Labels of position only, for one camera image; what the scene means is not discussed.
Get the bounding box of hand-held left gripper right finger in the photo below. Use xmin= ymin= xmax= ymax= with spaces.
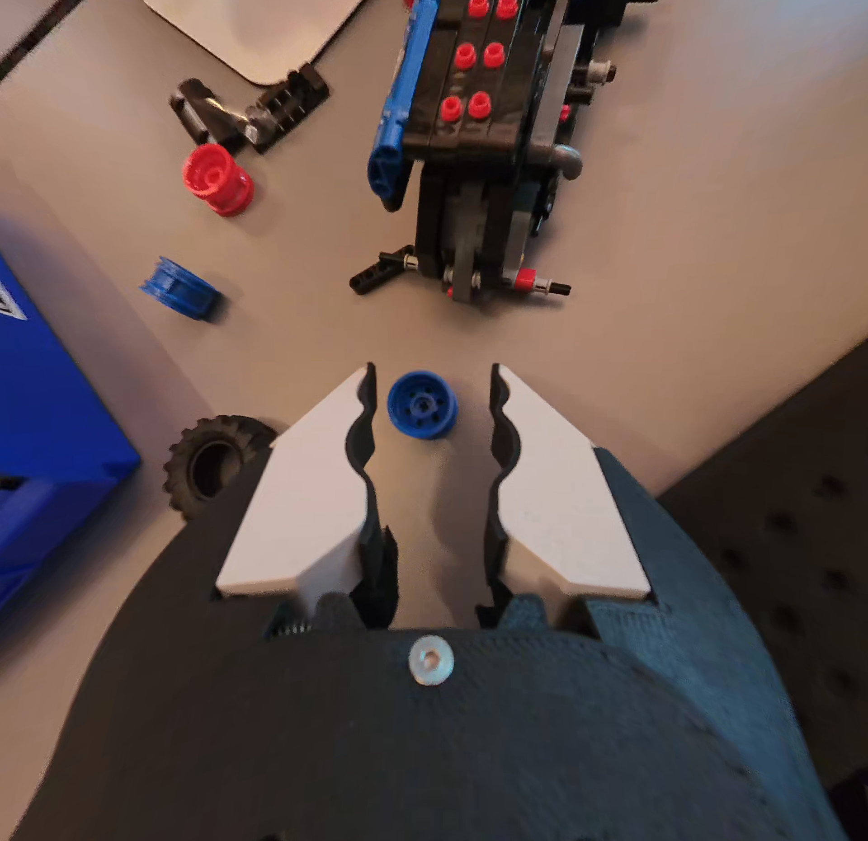
xmin=476 ymin=363 xmax=653 ymax=628

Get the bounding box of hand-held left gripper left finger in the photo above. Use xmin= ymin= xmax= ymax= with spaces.
xmin=216 ymin=363 xmax=400 ymax=628

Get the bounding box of blue wheel hub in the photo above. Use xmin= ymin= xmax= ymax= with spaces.
xmin=387 ymin=371 xmax=458 ymax=441
xmin=139 ymin=257 xmax=223 ymax=322

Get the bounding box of blue black brick toy truck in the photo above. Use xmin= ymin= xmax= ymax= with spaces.
xmin=349 ymin=0 xmax=669 ymax=306

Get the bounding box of black rubber tire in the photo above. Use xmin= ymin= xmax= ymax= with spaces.
xmin=163 ymin=415 xmax=278 ymax=520

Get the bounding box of blue plastic bin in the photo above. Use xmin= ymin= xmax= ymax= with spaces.
xmin=0 ymin=251 xmax=142 ymax=605

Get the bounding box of red wheel hub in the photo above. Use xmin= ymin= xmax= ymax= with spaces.
xmin=182 ymin=143 xmax=255 ymax=217

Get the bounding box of black pin connector piece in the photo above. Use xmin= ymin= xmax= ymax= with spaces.
xmin=245 ymin=63 xmax=331 ymax=154

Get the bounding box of white base board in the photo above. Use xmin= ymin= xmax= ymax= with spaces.
xmin=137 ymin=0 xmax=387 ymax=86

